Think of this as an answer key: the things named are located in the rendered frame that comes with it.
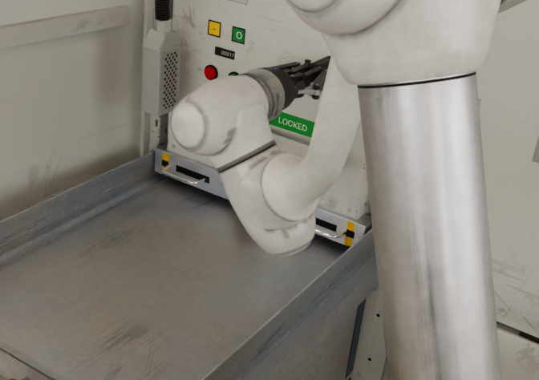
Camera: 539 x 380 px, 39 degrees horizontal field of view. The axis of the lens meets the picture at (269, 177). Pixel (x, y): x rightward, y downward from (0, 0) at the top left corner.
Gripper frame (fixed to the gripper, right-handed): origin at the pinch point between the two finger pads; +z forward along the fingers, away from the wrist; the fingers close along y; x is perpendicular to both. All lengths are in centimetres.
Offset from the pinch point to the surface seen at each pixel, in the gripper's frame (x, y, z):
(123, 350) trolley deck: -38, -5, -49
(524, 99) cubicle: 2.4, 36.0, 5.4
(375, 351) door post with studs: -62, 18, 7
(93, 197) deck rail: -36, -42, -17
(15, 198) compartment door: -36, -54, -28
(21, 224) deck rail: -34, -41, -37
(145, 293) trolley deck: -38, -13, -34
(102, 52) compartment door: -9, -51, -5
